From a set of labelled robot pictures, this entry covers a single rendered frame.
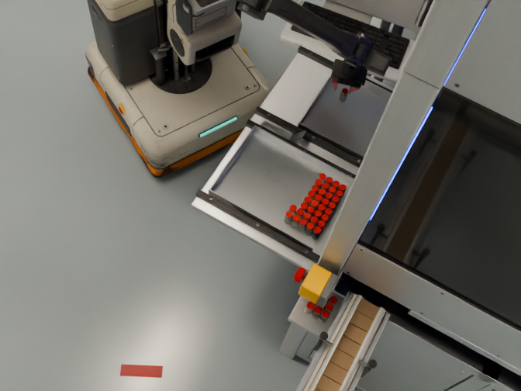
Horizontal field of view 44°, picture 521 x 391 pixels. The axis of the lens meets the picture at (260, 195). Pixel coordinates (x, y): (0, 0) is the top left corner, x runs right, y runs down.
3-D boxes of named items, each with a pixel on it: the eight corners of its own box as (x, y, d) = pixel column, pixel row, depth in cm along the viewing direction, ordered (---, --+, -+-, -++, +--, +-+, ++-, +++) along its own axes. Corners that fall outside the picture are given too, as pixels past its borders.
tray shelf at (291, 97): (433, 111, 210) (434, 108, 208) (337, 288, 180) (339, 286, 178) (302, 46, 217) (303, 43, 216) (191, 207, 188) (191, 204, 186)
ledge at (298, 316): (353, 306, 178) (354, 303, 177) (332, 346, 173) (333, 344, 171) (308, 281, 180) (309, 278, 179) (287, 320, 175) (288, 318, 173)
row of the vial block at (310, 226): (338, 189, 192) (341, 182, 188) (309, 237, 184) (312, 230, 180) (331, 186, 192) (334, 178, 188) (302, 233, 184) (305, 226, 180)
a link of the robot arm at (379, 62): (358, 30, 176) (344, 60, 177) (397, 48, 175) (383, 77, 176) (358, 37, 188) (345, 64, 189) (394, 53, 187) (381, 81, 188)
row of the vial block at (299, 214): (325, 182, 192) (327, 174, 188) (295, 229, 185) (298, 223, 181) (318, 178, 193) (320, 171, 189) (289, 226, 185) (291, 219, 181)
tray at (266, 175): (352, 184, 193) (354, 178, 190) (311, 253, 182) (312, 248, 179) (253, 131, 199) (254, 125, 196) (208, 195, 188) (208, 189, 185)
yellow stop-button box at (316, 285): (333, 285, 170) (339, 275, 164) (321, 308, 167) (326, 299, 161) (308, 271, 171) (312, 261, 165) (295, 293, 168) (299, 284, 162)
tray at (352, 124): (429, 119, 206) (433, 112, 203) (395, 180, 195) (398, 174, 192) (334, 71, 211) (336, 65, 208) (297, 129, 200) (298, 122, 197)
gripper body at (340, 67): (363, 87, 193) (370, 72, 187) (329, 78, 193) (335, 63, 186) (366, 70, 196) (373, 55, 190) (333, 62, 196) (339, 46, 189)
